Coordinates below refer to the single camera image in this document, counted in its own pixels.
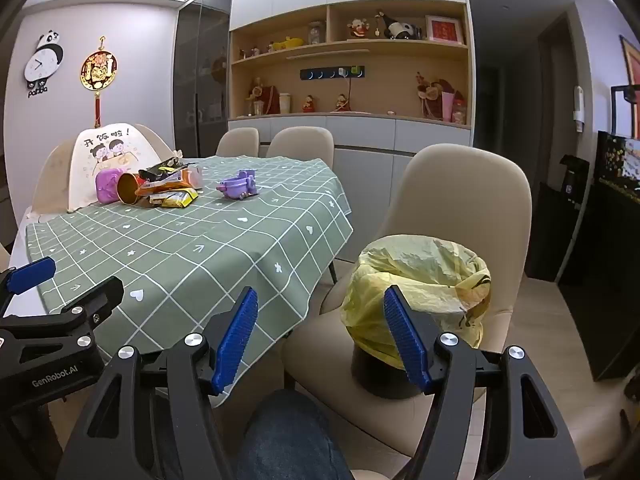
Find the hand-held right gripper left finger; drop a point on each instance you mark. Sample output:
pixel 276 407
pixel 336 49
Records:
pixel 235 340

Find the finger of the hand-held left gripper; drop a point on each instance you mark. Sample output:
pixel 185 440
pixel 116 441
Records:
pixel 100 295
pixel 31 274

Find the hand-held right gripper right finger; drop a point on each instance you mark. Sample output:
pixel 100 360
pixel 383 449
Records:
pixel 405 345

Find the yellow plastic bag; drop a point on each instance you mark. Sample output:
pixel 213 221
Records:
pixel 415 280

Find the yellow snack wrapper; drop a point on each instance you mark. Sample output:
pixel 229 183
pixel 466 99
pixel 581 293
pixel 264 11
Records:
pixel 176 200

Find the pink snack wrapper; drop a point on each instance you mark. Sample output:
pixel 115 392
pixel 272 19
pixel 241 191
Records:
pixel 192 176

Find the green checkered tablecloth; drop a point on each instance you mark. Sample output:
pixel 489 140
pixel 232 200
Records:
pixel 200 250

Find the pink toy case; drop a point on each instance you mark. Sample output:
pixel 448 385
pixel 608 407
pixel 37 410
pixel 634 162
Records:
pixel 107 186

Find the brown paper cup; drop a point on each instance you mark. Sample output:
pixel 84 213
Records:
pixel 129 189

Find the person's jeans-clad leg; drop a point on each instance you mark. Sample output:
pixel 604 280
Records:
pixel 290 440

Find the orange gold snack wrapper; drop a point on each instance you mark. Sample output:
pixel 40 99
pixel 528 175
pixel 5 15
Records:
pixel 162 186

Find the printed mesh food cover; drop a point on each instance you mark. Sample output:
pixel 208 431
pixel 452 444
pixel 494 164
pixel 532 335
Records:
pixel 97 157

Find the dark snack packet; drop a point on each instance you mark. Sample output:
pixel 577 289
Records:
pixel 160 169

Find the purple toy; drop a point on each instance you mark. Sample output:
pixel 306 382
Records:
pixel 239 186

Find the black floor appliance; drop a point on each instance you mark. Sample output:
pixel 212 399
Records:
pixel 560 225

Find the red gold hanging ornament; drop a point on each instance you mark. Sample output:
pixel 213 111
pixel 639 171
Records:
pixel 98 72

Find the white base cabinet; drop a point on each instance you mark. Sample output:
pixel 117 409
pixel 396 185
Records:
pixel 370 135

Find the black cabinet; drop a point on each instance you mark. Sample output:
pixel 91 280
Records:
pixel 615 260

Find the white cup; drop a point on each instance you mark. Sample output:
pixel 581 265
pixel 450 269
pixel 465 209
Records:
pixel 285 103

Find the dark red gift bag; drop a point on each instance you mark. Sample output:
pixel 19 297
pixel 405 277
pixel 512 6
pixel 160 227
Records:
pixel 265 99

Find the small red figurine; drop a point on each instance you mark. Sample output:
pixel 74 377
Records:
pixel 342 102
pixel 307 104

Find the flower bouquet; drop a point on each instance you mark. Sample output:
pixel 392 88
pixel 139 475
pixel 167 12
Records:
pixel 432 97

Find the dark glass cabinet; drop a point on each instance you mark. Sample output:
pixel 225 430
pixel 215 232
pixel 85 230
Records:
pixel 202 60

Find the black socket strip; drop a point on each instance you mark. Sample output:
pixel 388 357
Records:
pixel 332 74

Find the wooden shelf unit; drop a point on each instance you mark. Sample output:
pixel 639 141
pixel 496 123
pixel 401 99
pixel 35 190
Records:
pixel 380 62

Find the yellow toy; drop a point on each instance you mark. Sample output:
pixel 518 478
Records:
pixel 287 42

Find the red framed picture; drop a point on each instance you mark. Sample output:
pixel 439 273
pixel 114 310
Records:
pixel 444 30

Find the panda figurine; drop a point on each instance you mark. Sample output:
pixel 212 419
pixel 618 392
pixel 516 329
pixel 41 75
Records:
pixel 400 27

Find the glass jar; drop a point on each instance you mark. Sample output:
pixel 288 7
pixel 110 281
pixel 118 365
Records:
pixel 316 32

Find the red white figurine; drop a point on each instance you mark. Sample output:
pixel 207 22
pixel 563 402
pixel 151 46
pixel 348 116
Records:
pixel 357 27

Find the panda wall clock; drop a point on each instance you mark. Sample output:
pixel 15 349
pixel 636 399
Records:
pixel 42 62

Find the white wall intercom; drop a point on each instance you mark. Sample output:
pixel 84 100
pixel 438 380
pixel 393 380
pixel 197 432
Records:
pixel 579 110

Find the red wall picture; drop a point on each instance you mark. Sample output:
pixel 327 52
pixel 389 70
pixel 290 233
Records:
pixel 631 60

